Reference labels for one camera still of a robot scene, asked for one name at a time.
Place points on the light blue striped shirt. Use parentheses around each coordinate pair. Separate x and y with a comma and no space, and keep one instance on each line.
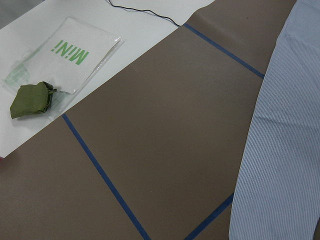
(277,193)

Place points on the clear plastic MINI bag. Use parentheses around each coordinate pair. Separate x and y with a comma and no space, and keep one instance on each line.
(67,60)

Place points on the green folded cloth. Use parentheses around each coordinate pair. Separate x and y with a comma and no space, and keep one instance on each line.
(32,99)

